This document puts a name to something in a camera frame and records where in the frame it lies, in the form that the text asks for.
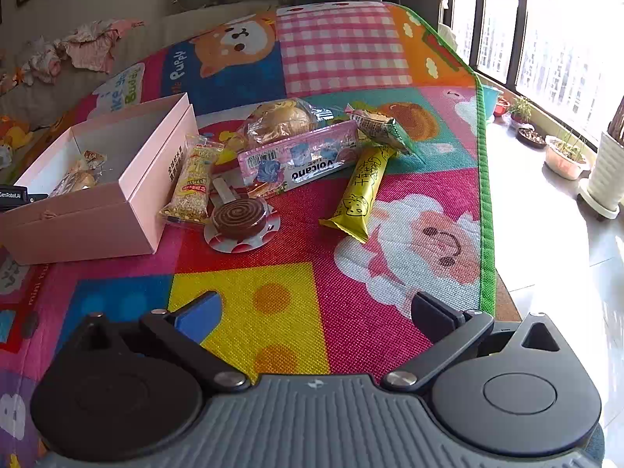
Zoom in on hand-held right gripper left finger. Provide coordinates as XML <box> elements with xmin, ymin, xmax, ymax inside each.
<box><xmin>56</xmin><ymin>290</ymin><xmax>252</xmax><ymax>394</ymax></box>

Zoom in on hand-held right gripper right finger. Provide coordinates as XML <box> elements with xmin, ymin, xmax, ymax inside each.
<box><xmin>380</xmin><ymin>291</ymin><xmax>566</xmax><ymax>395</ymax></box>

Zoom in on pink cardboard box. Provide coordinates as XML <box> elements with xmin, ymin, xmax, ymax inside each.
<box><xmin>0</xmin><ymin>92</ymin><xmax>200</xmax><ymax>266</ymax></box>

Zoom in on red white snack packet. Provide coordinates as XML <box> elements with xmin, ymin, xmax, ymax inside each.
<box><xmin>49</xmin><ymin>150</ymin><xmax>108</xmax><ymax>197</ymax></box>

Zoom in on chocolate swirl lollipop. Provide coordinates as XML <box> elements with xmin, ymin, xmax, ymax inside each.
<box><xmin>202</xmin><ymin>180</ymin><xmax>282</xmax><ymax>254</ymax></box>

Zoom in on sesame bar clear packet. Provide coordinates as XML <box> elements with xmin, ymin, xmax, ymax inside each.
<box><xmin>158</xmin><ymin>134</ymin><xmax>225</xmax><ymax>227</ymax></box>

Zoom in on yellow stick snack packet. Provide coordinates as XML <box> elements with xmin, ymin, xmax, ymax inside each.
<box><xmin>319</xmin><ymin>144</ymin><xmax>395</xmax><ymax>245</ymax></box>

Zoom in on pink biscuit stick tray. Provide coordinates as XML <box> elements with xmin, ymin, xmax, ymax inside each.
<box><xmin>237</xmin><ymin>119</ymin><xmax>362</xmax><ymax>195</ymax></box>

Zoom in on green brown snack packet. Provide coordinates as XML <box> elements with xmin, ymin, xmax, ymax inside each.
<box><xmin>345</xmin><ymin>103</ymin><xmax>427</xmax><ymax>164</ymax></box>

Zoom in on clear rice cracker packet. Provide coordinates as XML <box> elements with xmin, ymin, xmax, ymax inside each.
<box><xmin>237</xmin><ymin>98</ymin><xmax>335</xmax><ymax>149</ymax></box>

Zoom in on orange yellow plush toy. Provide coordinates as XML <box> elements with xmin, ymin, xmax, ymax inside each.
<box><xmin>0</xmin><ymin>114</ymin><xmax>35</xmax><ymax>167</ymax></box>

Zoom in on beige sofa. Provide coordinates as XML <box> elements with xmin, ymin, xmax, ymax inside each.
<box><xmin>0</xmin><ymin>2</ymin><xmax>278</xmax><ymax>186</ymax></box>

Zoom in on colourful cartoon play mat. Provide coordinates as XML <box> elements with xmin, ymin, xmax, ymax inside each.
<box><xmin>0</xmin><ymin>2</ymin><xmax>498</xmax><ymax>468</ymax></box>

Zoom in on white pink baby clothes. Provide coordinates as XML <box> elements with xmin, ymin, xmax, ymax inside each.
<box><xmin>22</xmin><ymin>36</ymin><xmax>64</xmax><ymax>83</ymax></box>

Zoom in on red yellow small packet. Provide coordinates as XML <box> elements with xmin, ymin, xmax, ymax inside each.
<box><xmin>213</xmin><ymin>131</ymin><xmax>245</xmax><ymax>176</ymax></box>

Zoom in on pink clothes pile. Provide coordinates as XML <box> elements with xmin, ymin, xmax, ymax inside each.
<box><xmin>58</xmin><ymin>19</ymin><xmax>147</xmax><ymax>74</ymax></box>

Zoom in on white wheeled plant saucer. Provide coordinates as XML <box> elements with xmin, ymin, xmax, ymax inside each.
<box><xmin>578</xmin><ymin>178</ymin><xmax>620</xmax><ymax>220</ymax></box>

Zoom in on brown shallow plant dish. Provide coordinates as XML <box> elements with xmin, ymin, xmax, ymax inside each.
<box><xmin>517</xmin><ymin>127</ymin><xmax>548</xmax><ymax>149</ymax></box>

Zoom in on pink white planter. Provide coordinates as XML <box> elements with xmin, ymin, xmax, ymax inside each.
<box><xmin>544</xmin><ymin>129</ymin><xmax>588</xmax><ymax>181</ymax></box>

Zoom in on small green potted plant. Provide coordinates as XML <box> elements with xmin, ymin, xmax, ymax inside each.
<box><xmin>509</xmin><ymin>96</ymin><xmax>534</xmax><ymax>130</ymax></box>

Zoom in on tall white ribbed planter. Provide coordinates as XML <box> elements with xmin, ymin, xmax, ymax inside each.
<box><xmin>587</xmin><ymin>131</ymin><xmax>624</xmax><ymax>206</ymax></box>

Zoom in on dark window frame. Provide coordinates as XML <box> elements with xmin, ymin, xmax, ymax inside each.
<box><xmin>458</xmin><ymin>0</ymin><xmax>624</xmax><ymax>152</ymax></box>

